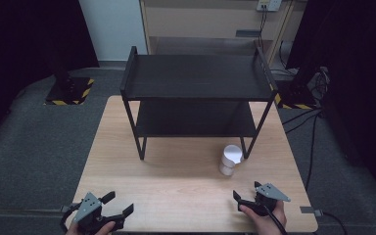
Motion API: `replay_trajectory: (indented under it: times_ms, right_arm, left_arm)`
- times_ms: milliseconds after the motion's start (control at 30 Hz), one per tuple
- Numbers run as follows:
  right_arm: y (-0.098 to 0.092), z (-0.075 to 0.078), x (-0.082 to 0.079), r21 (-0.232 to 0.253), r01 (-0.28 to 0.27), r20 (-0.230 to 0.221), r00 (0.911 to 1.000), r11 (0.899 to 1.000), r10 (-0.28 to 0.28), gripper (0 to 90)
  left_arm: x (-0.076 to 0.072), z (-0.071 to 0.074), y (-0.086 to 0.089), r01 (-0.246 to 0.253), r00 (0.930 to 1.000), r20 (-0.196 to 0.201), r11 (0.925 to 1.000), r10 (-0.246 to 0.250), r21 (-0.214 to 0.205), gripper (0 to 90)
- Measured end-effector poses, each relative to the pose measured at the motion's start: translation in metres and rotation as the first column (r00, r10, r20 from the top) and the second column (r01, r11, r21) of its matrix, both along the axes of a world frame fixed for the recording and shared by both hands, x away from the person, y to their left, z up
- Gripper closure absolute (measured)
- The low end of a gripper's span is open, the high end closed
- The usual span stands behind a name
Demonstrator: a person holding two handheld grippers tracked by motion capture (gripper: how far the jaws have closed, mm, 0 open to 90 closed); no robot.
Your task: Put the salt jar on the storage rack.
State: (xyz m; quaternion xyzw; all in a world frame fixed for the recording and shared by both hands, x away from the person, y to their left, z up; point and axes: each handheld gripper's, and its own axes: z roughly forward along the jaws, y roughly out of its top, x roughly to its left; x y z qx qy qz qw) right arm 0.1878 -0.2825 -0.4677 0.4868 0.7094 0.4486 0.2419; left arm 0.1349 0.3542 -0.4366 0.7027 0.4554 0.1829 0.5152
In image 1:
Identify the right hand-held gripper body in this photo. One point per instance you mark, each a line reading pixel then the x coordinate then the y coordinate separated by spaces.
pixel 269 196

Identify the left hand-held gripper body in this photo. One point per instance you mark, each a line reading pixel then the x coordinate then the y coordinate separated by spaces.
pixel 88 209

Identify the person's left hand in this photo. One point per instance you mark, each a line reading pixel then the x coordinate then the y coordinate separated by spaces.
pixel 103 228

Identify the person's right hand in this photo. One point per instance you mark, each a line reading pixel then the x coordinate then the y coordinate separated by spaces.
pixel 267 223

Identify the grey tape strip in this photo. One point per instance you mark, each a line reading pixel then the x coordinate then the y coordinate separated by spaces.
pixel 310 211

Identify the black stand base striped tape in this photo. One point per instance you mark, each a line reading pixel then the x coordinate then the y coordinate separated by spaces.
pixel 68 93
pixel 295 96

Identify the black two-tier shelf rack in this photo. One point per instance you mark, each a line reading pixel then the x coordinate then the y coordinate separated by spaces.
pixel 196 76

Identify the black curtain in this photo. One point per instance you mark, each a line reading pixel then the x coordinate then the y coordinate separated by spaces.
pixel 359 81
pixel 29 49

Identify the light wooden cabinet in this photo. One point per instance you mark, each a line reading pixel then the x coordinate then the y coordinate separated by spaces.
pixel 205 23

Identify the white wall power outlet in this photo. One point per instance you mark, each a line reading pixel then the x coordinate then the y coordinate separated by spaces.
pixel 269 4

